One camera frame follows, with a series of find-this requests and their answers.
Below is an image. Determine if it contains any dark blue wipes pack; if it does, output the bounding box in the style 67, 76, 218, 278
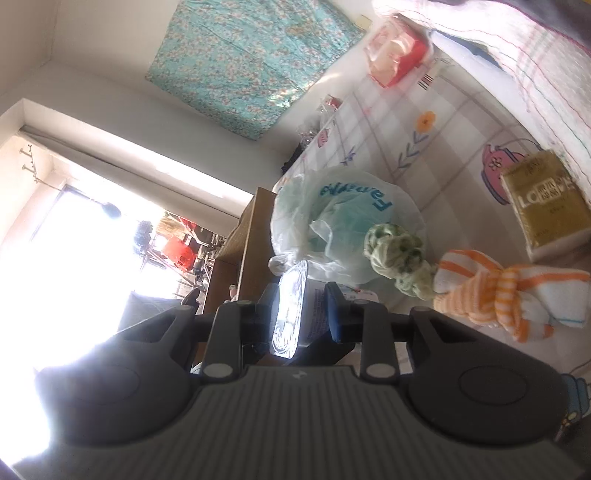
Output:
270, 261, 329, 359

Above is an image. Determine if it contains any cardboard box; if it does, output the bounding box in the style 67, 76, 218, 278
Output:
204, 188, 276, 314

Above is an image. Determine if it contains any green patterned cloth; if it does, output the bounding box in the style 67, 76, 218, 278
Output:
363, 223, 437, 301

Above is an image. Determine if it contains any red crate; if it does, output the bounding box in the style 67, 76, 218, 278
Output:
160, 236, 197, 271

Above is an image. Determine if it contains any white green plastic bag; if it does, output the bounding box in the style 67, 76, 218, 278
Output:
269, 166, 426, 287

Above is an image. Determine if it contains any orange striped white cloth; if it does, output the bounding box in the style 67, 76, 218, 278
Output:
433, 250, 590, 343

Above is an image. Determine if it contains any checkered tablecloth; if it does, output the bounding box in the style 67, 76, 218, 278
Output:
271, 32, 591, 444

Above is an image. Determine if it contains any gold tissue pack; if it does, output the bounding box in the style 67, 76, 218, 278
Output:
500, 150, 590, 262

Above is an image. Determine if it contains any teal floral curtain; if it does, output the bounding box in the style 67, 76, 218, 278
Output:
146, 1, 363, 140

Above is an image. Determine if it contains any red wet wipes pack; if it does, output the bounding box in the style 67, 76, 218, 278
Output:
365, 16, 430, 88

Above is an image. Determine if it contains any white grey blanket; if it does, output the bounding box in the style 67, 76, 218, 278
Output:
394, 1, 590, 188

